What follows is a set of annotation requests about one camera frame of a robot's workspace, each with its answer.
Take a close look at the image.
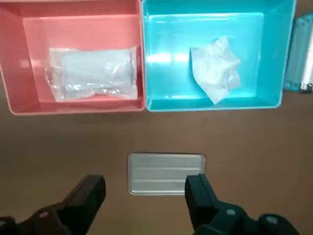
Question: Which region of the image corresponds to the pink plastic box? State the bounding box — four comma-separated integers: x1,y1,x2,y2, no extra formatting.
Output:
0,0,146,116

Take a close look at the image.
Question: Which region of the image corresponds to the used white mask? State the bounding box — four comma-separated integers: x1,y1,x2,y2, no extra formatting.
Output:
189,36,242,105

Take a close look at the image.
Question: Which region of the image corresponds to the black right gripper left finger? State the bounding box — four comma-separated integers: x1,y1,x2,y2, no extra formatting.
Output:
0,174,106,235

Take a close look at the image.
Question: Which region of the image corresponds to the blue plastic box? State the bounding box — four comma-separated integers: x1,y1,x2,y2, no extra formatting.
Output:
139,0,298,113

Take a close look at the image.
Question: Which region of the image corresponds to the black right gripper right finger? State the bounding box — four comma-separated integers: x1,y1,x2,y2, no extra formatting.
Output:
184,173,302,235

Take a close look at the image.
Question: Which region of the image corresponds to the new mask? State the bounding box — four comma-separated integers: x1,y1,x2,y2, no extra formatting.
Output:
45,46,138,102

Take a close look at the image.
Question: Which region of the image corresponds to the aluminium carry case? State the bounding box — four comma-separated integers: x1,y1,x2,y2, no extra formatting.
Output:
283,12,313,95

